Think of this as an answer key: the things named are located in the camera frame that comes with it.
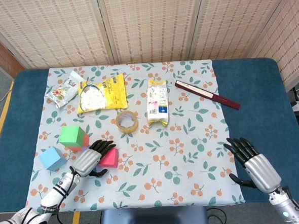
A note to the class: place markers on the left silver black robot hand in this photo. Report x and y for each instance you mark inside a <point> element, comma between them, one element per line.
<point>87,160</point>

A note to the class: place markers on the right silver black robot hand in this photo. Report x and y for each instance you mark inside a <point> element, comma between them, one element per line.
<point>261,170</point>

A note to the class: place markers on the clear yellowish tape roll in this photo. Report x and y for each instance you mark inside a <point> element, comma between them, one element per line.
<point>132,127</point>

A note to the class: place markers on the blue table cover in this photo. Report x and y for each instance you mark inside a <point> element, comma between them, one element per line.
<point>260,97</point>

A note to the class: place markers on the pink wedge block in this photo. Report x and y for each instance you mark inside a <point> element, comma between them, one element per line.
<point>109,160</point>

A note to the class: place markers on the green foam cube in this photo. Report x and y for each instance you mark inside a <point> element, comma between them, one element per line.
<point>71,134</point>

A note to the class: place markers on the orange foam cube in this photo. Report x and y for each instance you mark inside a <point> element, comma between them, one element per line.
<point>85,141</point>

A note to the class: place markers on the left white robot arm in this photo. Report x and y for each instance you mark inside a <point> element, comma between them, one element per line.
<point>53,196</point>

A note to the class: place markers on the white cotton pads pack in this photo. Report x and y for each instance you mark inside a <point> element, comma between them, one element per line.
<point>157,104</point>

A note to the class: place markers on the woven folding screen panel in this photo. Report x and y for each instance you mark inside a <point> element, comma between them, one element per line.
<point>235,20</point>
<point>154,23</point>
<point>292,37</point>
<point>50,29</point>

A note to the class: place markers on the purple foam cube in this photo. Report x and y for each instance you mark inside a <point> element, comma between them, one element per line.
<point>85,149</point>

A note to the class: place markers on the dark red folded fan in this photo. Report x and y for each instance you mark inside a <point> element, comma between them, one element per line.
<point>209,94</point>

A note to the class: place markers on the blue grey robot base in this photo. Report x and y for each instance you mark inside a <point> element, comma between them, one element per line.
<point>153,221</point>

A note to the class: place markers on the yellow cotton ball bag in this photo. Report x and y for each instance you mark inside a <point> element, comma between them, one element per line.
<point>113,94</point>

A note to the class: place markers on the nut snack bag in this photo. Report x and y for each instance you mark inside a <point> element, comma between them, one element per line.
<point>62,93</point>

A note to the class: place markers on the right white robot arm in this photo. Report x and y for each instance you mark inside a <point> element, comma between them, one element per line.
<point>287,207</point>

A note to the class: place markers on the floral fruit print tablecloth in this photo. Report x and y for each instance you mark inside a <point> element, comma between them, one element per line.
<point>162,162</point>

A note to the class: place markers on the light blue foam cube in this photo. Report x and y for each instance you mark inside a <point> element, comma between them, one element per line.
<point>52,158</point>

